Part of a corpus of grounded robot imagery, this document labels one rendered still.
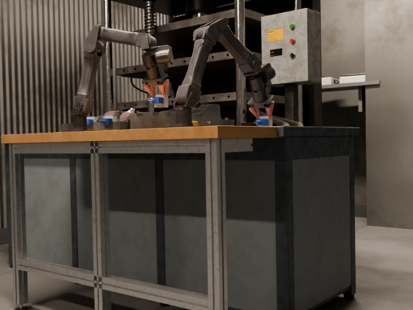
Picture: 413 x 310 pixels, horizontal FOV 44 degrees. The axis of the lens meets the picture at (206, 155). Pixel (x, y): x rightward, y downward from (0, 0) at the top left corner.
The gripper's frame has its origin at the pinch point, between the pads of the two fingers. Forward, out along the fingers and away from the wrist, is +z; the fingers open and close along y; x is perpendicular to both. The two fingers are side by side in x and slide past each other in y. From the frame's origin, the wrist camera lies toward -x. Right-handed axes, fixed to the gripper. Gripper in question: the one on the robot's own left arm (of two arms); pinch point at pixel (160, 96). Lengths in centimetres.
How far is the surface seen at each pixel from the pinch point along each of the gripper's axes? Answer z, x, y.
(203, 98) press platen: 39, -86, 25
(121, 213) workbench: 53, 16, 29
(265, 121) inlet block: 16.6, -6.6, -44.2
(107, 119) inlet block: 10.2, -0.1, 31.9
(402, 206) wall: 187, -187, -78
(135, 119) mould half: 13.1, -4.7, 19.8
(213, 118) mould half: 24.8, -28.1, -8.9
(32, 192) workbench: 56, -1, 103
